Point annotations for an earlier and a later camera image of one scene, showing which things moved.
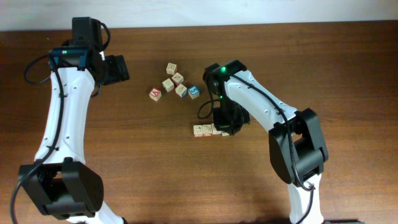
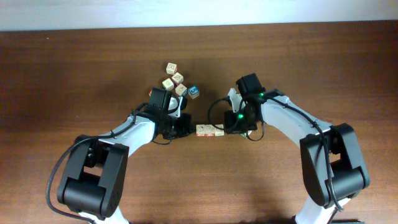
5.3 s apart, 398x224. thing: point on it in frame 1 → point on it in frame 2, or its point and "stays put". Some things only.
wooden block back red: [168, 84] stays put
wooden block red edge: [177, 79] stays put
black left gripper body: [114, 71] → [176, 127]
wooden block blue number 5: [194, 91] stays put
